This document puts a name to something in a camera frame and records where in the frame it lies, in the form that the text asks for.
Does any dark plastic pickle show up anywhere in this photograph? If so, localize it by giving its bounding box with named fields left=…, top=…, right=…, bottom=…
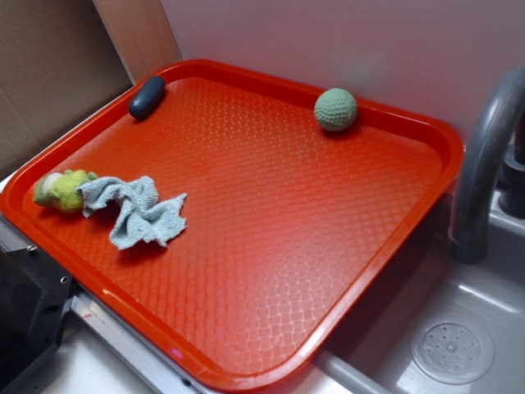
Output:
left=128, top=76, right=166, bottom=120

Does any orange plastic tray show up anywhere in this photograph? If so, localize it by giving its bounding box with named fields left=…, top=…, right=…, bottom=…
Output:
left=1, top=60, right=463, bottom=392

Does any green knitted ball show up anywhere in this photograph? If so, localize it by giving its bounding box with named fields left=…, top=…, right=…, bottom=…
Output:
left=314, top=88, right=358, bottom=132

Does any light blue cloth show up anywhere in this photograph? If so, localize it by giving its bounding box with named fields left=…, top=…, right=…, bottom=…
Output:
left=76, top=176, right=187, bottom=250

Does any green plush toy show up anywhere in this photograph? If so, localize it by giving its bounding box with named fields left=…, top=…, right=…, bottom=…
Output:
left=33, top=169, right=98, bottom=214

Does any grey toy sink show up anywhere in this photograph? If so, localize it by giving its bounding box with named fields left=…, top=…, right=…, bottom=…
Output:
left=314, top=199, right=524, bottom=393

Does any round sink drain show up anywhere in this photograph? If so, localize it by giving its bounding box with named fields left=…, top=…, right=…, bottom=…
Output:
left=410, top=314, right=495, bottom=386

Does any brown cardboard panel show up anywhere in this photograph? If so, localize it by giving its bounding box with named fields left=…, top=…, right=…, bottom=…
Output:
left=1, top=1, right=131, bottom=177

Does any grey toy faucet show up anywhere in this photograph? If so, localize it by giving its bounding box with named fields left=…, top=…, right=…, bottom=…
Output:
left=449, top=66, right=524, bottom=264

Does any black metal bracket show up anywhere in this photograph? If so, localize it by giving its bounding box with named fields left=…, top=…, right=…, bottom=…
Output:
left=1, top=245, right=75, bottom=393

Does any dark faucet handle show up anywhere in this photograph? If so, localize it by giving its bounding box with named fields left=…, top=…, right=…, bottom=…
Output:
left=499, top=121, right=524, bottom=219

